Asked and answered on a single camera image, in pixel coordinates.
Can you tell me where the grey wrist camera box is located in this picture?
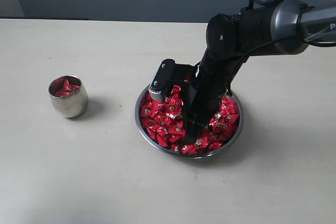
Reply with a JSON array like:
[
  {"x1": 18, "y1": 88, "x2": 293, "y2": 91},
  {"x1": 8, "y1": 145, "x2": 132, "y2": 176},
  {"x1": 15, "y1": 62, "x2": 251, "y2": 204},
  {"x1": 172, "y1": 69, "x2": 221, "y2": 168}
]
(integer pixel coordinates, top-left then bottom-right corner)
[{"x1": 148, "y1": 59, "x2": 193, "y2": 101}]

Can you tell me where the pile of red wrapped candies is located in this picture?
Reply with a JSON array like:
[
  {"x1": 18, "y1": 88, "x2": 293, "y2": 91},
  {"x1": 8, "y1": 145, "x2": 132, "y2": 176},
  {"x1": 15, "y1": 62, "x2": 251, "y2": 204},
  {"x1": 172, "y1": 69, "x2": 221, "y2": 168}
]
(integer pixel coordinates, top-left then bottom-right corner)
[{"x1": 135, "y1": 84, "x2": 244, "y2": 158}]

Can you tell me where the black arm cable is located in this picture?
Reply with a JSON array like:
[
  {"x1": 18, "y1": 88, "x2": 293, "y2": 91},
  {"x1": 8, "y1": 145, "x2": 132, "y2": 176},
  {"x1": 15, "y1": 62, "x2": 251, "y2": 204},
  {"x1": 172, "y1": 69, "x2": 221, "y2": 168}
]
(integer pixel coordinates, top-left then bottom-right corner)
[{"x1": 194, "y1": 0, "x2": 336, "y2": 98}]

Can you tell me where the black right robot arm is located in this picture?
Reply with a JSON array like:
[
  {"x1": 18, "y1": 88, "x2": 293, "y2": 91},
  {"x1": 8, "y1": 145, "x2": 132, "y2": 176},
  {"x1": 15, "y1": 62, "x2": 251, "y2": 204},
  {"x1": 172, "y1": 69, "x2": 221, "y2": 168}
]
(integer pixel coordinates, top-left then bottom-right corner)
[{"x1": 185, "y1": 0, "x2": 335, "y2": 144}]

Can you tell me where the shiny steel cup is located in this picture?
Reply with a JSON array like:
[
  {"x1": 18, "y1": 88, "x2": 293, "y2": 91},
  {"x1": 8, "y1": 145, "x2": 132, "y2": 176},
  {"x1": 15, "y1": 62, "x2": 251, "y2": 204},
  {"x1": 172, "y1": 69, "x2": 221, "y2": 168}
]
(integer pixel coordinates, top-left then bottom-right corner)
[{"x1": 48, "y1": 76, "x2": 89, "y2": 118}]

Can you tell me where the round steel plate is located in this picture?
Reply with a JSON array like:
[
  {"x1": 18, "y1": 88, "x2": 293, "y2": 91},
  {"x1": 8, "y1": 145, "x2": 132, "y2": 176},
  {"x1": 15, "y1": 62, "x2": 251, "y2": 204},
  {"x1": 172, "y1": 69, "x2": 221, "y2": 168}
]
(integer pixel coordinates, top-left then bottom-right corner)
[{"x1": 134, "y1": 85, "x2": 245, "y2": 159}]

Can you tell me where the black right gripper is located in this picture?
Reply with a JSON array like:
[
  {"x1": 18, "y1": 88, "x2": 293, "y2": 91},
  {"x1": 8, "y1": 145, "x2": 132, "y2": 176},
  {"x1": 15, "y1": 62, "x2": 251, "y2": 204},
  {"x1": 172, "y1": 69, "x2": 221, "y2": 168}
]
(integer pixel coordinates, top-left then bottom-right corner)
[{"x1": 182, "y1": 50, "x2": 242, "y2": 144}]

